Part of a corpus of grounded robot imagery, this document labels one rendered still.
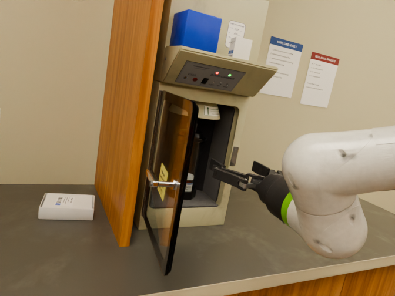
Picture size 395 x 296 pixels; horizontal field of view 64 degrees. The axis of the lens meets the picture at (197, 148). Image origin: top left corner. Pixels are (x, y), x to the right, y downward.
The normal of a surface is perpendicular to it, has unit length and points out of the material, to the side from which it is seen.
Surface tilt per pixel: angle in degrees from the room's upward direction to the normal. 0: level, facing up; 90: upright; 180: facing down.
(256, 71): 135
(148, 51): 90
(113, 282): 0
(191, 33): 90
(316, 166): 78
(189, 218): 90
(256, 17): 90
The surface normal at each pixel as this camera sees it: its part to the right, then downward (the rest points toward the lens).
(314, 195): -0.36, 0.62
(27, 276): 0.17, -0.96
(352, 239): 0.19, 0.25
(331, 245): -0.40, 0.44
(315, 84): 0.43, 0.26
